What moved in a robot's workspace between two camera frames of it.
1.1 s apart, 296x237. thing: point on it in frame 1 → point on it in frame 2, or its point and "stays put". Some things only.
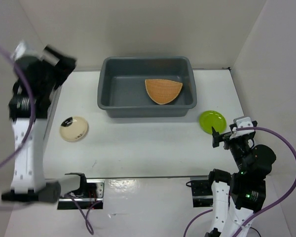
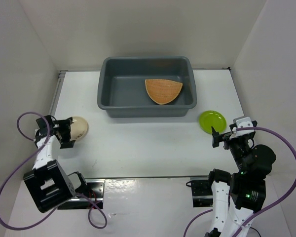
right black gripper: (217, 137) stays put
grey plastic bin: (122, 91) stays put
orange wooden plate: (163, 91) stays put
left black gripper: (66, 66) → (64, 125)
